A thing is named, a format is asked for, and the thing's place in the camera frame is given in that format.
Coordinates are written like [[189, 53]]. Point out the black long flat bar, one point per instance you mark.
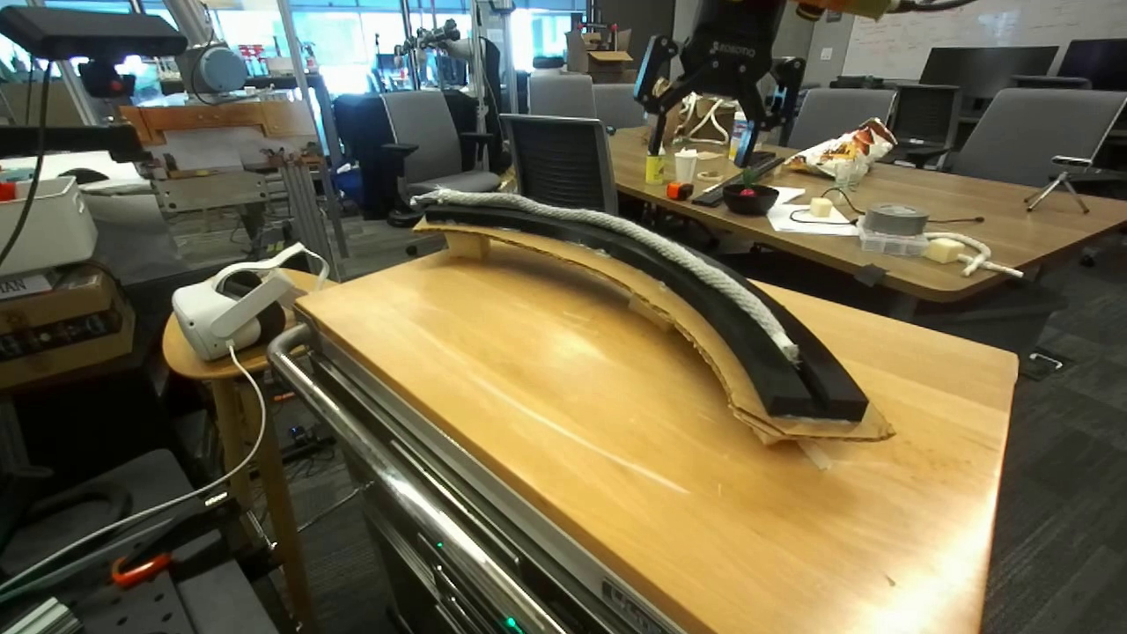
[[735, 180]]

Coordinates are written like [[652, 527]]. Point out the round wooden stool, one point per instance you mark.
[[234, 409]]

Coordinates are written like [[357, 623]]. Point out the black bowl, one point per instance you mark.
[[750, 199]]

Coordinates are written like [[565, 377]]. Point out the white power adapter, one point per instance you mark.
[[946, 253]]

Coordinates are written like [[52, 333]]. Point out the wood topped metal cart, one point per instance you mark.
[[399, 550]]

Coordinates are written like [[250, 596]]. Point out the white paper sheet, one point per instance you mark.
[[798, 228]]

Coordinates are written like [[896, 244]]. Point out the grey tape roll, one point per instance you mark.
[[901, 228]]

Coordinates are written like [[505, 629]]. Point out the white VR headset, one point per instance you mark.
[[223, 311]]

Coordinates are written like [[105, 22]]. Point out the white equipment box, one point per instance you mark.
[[46, 232]]

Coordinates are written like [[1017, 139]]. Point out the grey office chair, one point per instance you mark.
[[838, 113], [433, 143], [1039, 129]]

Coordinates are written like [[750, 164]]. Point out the dark office chair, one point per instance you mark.
[[926, 113], [565, 161]]

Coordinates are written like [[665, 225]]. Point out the black curved grooved board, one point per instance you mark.
[[811, 393]]

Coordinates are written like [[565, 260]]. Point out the snack chip bag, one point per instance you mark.
[[858, 145]]

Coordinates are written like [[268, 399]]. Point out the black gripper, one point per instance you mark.
[[735, 36]]

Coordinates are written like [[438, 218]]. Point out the orange clamp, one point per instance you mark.
[[140, 571]]

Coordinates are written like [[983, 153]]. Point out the long wooden office desk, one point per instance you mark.
[[1033, 234]]

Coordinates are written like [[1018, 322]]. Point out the orange round object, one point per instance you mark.
[[678, 192]]

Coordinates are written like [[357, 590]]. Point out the yellow green bottle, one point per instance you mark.
[[655, 170]]

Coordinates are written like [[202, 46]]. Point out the black perforated breadboard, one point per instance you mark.
[[177, 605]]

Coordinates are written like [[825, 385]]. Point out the cream round object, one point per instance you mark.
[[821, 211]]

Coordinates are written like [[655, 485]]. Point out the yellow wrist camera mount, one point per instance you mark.
[[838, 9]]

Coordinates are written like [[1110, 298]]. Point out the cardboard box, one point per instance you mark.
[[213, 125]]

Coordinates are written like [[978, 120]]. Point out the white paper cup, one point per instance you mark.
[[688, 168]]

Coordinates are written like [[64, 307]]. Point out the black flat overhead panel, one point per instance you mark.
[[94, 35]]

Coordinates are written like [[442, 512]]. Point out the white labelled bottle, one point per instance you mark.
[[743, 145]]

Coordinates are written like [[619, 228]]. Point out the small tabletop tripod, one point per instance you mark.
[[1059, 177]]

